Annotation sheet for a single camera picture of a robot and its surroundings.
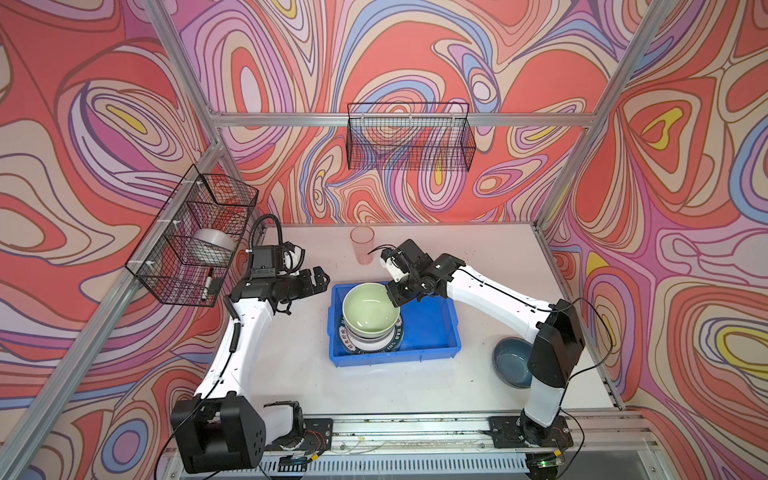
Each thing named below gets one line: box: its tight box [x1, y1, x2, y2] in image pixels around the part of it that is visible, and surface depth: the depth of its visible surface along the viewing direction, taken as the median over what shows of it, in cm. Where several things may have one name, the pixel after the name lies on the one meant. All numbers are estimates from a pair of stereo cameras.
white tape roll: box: [186, 228, 237, 266], surface depth 74 cm
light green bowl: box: [342, 282, 401, 339], surface depth 82 cm
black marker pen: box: [202, 268, 214, 301], surface depth 75 cm
